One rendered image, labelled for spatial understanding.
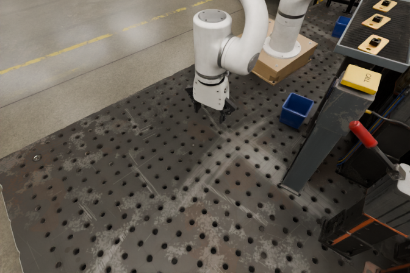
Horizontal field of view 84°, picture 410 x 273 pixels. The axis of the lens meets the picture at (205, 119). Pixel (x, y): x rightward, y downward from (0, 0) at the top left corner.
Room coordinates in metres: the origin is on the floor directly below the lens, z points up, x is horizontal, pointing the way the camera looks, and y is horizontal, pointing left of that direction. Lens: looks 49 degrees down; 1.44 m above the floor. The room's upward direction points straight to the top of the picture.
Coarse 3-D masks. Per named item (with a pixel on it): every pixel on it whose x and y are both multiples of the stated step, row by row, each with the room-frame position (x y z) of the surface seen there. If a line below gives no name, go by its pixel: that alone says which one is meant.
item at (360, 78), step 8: (352, 72) 0.36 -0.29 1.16; (360, 72) 0.36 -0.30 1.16; (368, 72) 0.36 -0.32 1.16; (344, 80) 0.34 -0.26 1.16; (352, 80) 0.33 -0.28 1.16; (360, 80) 0.33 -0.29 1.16; (368, 80) 0.33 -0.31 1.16; (376, 80) 0.33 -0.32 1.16; (360, 88) 0.32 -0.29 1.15; (368, 88) 0.31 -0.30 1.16; (376, 88) 0.31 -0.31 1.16
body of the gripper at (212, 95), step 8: (224, 80) 0.47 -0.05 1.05; (200, 88) 0.48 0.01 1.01; (208, 88) 0.46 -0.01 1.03; (216, 88) 0.45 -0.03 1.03; (224, 88) 0.46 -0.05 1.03; (200, 96) 0.48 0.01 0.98; (208, 96) 0.46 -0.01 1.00; (216, 96) 0.45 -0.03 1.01; (224, 96) 0.45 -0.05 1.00; (208, 104) 0.47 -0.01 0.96; (216, 104) 0.45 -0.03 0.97; (224, 104) 0.46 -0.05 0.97
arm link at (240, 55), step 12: (240, 0) 0.48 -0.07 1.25; (252, 0) 0.46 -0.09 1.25; (252, 12) 0.44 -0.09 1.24; (264, 12) 0.46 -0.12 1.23; (252, 24) 0.43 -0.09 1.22; (264, 24) 0.44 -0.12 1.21; (252, 36) 0.42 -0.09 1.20; (264, 36) 0.44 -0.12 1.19; (228, 48) 0.43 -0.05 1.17; (240, 48) 0.42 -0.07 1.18; (252, 48) 0.41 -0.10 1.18; (228, 60) 0.41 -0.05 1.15; (240, 60) 0.40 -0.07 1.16; (252, 60) 0.41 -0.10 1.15; (240, 72) 0.40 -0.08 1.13
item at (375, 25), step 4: (372, 16) 0.59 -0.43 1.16; (376, 16) 0.57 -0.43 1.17; (380, 16) 0.57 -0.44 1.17; (384, 16) 0.59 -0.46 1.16; (368, 20) 0.57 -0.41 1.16; (372, 20) 0.56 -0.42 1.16; (376, 20) 0.56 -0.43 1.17; (380, 20) 0.55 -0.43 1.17; (384, 20) 0.57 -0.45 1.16; (388, 20) 0.57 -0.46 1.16; (364, 24) 0.54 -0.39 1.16; (368, 24) 0.54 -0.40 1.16; (372, 24) 0.55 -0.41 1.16; (376, 24) 0.54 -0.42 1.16; (380, 24) 0.54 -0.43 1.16; (372, 28) 0.53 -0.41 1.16; (376, 28) 0.53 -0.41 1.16
